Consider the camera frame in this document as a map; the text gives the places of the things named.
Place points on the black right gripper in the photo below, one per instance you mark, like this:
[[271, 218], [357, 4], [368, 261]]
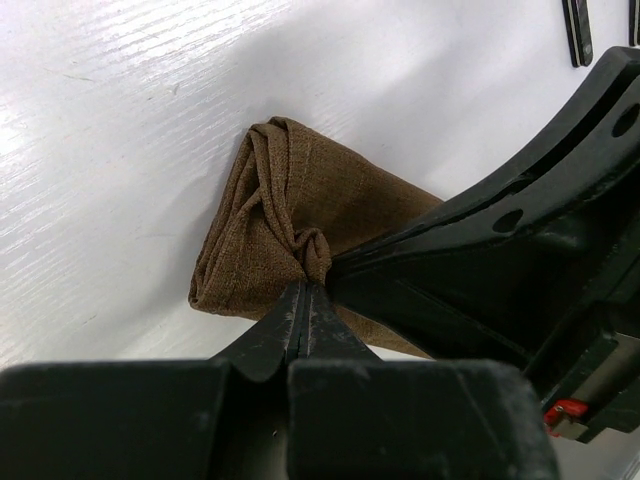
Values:
[[586, 367]]

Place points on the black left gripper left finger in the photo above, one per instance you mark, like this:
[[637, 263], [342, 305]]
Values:
[[218, 418]]

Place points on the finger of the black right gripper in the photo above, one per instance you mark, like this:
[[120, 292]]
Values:
[[610, 77], [491, 298]]

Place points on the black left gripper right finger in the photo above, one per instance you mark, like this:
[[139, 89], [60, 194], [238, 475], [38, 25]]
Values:
[[354, 416]]

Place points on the brown cloth napkin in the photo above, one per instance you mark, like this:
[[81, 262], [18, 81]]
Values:
[[294, 200]]

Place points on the silver knife dark handle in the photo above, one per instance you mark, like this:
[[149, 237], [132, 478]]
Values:
[[578, 32]]

